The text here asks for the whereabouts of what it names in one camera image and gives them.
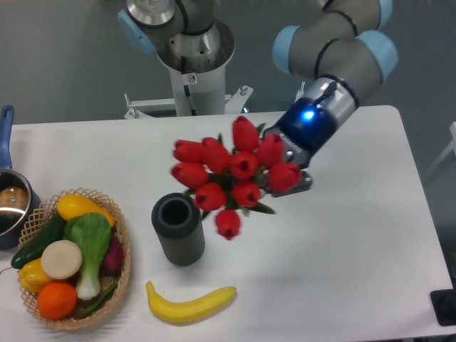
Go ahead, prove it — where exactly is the purple sweet potato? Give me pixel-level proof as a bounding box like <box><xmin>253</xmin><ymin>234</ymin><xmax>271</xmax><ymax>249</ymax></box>
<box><xmin>103</xmin><ymin>234</ymin><xmax>124</xmax><ymax>273</ymax></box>

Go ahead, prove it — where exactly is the black device at table edge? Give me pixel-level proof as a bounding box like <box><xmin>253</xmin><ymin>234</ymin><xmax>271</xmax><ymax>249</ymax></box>
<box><xmin>430</xmin><ymin>289</ymin><xmax>455</xmax><ymax>326</ymax></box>

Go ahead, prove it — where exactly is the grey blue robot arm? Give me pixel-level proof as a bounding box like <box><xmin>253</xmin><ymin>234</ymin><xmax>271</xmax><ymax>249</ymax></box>
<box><xmin>118</xmin><ymin>1</ymin><xmax>398</xmax><ymax>171</ymax></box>

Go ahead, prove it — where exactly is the yellow banana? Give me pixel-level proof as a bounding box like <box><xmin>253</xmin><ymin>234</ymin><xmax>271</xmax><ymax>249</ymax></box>
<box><xmin>145</xmin><ymin>281</ymin><xmax>237</xmax><ymax>325</ymax></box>

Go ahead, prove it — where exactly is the green bok choy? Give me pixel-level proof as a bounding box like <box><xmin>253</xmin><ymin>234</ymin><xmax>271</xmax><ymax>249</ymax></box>
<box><xmin>63</xmin><ymin>212</ymin><xmax>111</xmax><ymax>300</ymax></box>

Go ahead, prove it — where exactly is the green cucumber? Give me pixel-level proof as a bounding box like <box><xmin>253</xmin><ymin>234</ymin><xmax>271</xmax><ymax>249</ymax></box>
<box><xmin>11</xmin><ymin>213</ymin><xmax>67</xmax><ymax>269</ymax></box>

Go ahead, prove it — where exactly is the beige round disc food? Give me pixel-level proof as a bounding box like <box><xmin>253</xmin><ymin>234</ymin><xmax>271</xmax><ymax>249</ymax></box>
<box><xmin>41</xmin><ymin>240</ymin><xmax>83</xmax><ymax>280</ymax></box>

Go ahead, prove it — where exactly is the white frame at right edge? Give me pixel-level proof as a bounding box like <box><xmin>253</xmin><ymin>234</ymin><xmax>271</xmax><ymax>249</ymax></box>
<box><xmin>435</xmin><ymin>122</ymin><xmax>456</xmax><ymax>167</ymax></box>

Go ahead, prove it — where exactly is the red tulip bouquet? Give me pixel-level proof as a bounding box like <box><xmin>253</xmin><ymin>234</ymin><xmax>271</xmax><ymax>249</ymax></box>
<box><xmin>170</xmin><ymin>115</ymin><xmax>301</xmax><ymax>240</ymax></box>

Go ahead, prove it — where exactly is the woven wicker basket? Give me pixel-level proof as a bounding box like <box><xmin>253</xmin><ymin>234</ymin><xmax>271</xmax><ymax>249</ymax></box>
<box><xmin>19</xmin><ymin>188</ymin><xmax>131</xmax><ymax>331</ymax></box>

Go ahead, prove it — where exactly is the green bean pod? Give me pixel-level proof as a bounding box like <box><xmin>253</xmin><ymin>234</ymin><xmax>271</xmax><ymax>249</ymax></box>
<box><xmin>74</xmin><ymin>282</ymin><xmax>118</xmax><ymax>320</ymax></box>

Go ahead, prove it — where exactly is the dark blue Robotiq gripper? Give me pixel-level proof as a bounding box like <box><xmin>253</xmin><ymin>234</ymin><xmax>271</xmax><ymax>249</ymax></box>
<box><xmin>263</xmin><ymin>101</ymin><xmax>338</xmax><ymax>197</ymax></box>

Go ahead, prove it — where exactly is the orange fruit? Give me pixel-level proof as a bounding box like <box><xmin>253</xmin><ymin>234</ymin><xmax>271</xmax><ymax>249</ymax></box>
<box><xmin>37</xmin><ymin>281</ymin><xmax>78</xmax><ymax>320</ymax></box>

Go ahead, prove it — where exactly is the yellow squash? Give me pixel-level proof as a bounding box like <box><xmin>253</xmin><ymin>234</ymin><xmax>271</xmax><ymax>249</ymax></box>
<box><xmin>56</xmin><ymin>194</ymin><xmax>116</xmax><ymax>228</ymax></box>

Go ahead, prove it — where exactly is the yellow bell pepper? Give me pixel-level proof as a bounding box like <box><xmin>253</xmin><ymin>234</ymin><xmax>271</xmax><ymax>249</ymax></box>
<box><xmin>18</xmin><ymin>258</ymin><xmax>53</xmax><ymax>293</ymax></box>

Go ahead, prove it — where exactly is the dark grey ribbed vase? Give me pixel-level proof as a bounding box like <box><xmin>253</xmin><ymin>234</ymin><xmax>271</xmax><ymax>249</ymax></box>
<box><xmin>151</xmin><ymin>192</ymin><xmax>205</xmax><ymax>266</ymax></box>

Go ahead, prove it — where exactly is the blue handled saucepan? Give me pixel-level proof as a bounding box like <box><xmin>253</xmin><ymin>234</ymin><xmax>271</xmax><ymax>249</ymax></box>
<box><xmin>1</xmin><ymin>105</ymin><xmax>41</xmax><ymax>250</ymax></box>

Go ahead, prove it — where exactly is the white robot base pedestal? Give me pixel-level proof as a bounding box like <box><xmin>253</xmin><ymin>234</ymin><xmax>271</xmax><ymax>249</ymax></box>
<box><xmin>124</xmin><ymin>63</ymin><xmax>254</xmax><ymax>119</ymax></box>

